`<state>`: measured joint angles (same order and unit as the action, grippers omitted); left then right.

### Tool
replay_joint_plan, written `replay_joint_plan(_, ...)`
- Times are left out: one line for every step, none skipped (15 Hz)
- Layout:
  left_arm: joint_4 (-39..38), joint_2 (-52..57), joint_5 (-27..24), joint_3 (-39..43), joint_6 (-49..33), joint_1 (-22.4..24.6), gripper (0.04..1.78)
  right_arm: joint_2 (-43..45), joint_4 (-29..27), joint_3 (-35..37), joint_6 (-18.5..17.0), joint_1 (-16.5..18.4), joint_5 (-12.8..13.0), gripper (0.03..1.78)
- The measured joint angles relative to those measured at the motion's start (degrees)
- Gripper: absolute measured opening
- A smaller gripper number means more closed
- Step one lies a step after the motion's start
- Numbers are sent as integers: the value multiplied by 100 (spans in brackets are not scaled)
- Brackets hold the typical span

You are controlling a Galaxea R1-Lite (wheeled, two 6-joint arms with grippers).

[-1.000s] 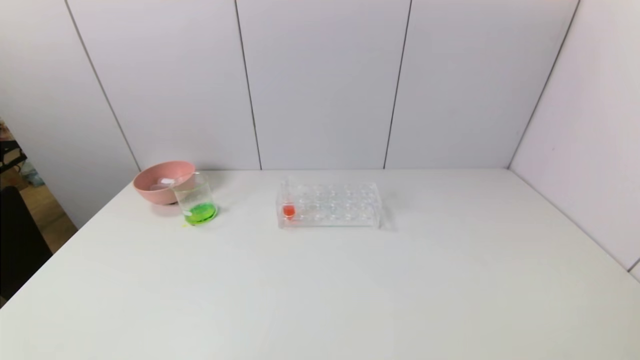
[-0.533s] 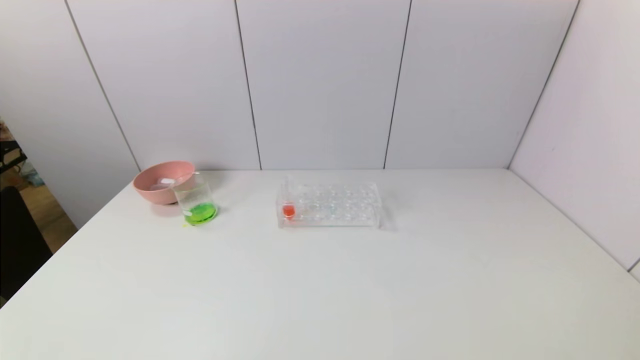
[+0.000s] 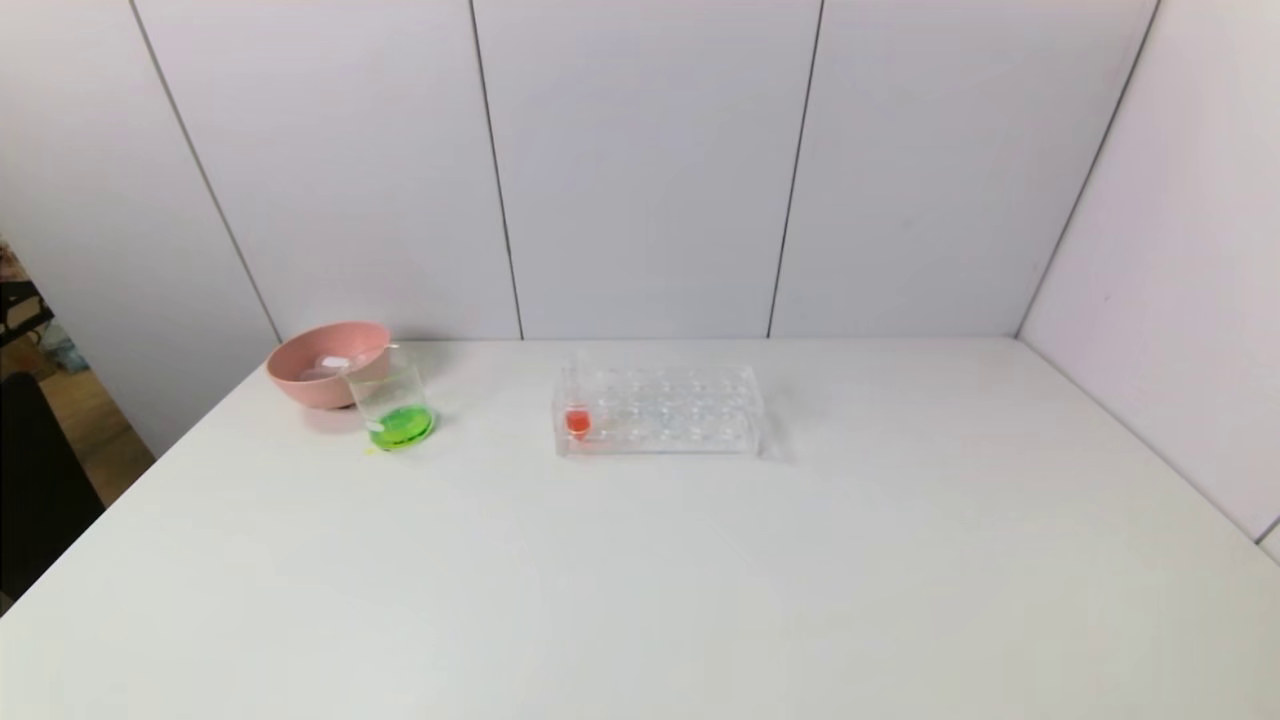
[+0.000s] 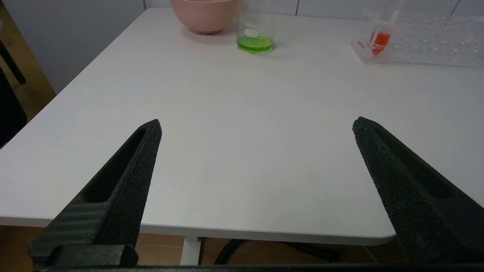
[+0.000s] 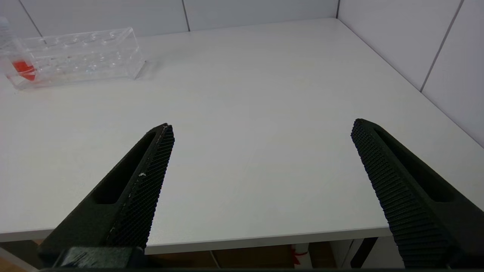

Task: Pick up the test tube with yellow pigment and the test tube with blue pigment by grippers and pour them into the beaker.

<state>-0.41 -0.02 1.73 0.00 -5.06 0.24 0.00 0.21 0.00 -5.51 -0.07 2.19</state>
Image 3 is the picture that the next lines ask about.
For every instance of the test tube with yellow pigment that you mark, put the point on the test tube with yellow pigment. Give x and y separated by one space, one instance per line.
336 362

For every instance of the test tube with blue pigment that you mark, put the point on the test tube with blue pigment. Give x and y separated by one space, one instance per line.
315 374

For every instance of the clear acrylic test tube rack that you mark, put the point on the clear acrylic test tube rack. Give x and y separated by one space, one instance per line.
660 420

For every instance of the test tube with red pigment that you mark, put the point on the test tube with red pigment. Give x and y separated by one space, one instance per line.
577 422

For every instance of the clear glass beaker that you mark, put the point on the clear glass beaker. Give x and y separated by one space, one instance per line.
400 425

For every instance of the pink plastic bowl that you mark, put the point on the pink plastic bowl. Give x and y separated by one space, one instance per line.
300 390

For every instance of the dark cabinet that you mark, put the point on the dark cabinet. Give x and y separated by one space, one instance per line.
35 480

